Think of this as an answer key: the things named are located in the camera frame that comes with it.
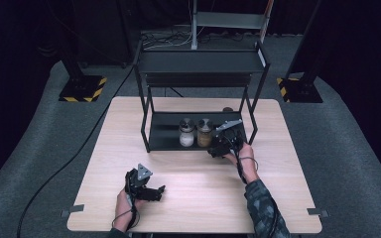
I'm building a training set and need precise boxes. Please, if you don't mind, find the black stand hazard-taped base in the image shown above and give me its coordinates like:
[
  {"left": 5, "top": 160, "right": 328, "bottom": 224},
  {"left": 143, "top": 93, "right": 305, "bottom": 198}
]
[
  {"left": 276, "top": 0, "right": 323, "bottom": 104},
  {"left": 59, "top": 49, "right": 108, "bottom": 103}
]

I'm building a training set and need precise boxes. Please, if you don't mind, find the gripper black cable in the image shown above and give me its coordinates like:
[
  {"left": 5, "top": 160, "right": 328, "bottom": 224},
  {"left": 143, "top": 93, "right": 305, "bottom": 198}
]
[
  {"left": 111, "top": 194, "right": 141, "bottom": 232},
  {"left": 226, "top": 135, "right": 279, "bottom": 238}
]

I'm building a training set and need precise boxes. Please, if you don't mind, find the grey table edge bracket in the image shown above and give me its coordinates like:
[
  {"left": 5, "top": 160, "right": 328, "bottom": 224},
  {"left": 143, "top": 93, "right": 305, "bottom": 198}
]
[
  {"left": 61, "top": 203, "right": 85, "bottom": 218},
  {"left": 307, "top": 207, "right": 330, "bottom": 218}
]

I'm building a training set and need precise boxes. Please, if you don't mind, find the long black floor cable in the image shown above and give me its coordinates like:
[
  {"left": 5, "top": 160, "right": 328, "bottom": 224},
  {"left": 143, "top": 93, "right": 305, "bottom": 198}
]
[{"left": 16, "top": 65, "right": 137, "bottom": 238}]

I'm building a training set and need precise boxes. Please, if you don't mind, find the brown powder jar metal lid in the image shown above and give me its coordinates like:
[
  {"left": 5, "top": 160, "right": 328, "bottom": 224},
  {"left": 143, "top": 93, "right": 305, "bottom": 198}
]
[{"left": 196, "top": 118, "right": 214, "bottom": 149}]

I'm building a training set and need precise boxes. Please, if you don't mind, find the black cabinet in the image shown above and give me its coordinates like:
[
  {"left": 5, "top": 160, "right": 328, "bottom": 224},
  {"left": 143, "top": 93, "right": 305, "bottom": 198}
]
[{"left": 72, "top": 0, "right": 140, "bottom": 68}]

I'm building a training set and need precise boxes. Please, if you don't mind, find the person's left hand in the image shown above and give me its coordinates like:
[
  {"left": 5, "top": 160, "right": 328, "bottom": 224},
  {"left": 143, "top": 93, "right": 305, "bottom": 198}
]
[{"left": 112, "top": 188, "right": 146, "bottom": 234}]

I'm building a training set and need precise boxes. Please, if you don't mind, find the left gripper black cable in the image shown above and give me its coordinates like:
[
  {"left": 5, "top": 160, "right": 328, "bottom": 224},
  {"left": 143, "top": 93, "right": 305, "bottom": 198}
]
[{"left": 111, "top": 194, "right": 141, "bottom": 232}]

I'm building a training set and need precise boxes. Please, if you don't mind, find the white powder jar metal lid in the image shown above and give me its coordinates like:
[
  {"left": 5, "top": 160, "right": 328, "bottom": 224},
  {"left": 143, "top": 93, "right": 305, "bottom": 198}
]
[{"left": 178, "top": 117, "right": 196, "bottom": 148}]

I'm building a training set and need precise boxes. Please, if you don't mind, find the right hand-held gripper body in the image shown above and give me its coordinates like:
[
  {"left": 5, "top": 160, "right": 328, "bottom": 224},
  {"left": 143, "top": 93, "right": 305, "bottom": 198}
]
[{"left": 214, "top": 118, "right": 248, "bottom": 157}]

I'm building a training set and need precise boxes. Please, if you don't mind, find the grey metal frame stand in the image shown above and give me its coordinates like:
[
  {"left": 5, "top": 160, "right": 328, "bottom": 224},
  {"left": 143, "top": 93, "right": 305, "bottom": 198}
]
[{"left": 190, "top": 0, "right": 274, "bottom": 51}]

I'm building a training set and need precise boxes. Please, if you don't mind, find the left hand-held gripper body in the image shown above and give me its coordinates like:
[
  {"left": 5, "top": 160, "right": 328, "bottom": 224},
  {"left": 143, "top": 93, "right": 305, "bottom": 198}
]
[{"left": 124, "top": 163, "right": 154, "bottom": 200}]

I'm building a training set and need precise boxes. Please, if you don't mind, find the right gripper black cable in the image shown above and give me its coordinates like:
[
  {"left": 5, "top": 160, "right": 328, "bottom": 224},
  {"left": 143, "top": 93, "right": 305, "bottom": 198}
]
[{"left": 226, "top": 135, "right": 279, "bottom": 238}]

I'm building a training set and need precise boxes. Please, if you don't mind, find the black metal two-tier rack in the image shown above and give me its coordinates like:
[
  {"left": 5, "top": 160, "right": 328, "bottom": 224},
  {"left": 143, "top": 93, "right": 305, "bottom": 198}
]
[{"left": 132, "top": 39, "right": 272, "bottom": 154}]

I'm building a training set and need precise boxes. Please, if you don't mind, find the tangle of floor cables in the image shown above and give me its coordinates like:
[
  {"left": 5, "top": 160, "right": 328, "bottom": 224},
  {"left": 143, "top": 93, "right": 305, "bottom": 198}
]
[{"left": 141, "top": 29, "right": 192, "bottom": 51}]

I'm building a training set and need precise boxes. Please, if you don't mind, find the person's right hand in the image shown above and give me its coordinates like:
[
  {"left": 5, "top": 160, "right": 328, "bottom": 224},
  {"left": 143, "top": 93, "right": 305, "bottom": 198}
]
[{"left": 223, "top": 142, "right": 260, "bottom": 184}]

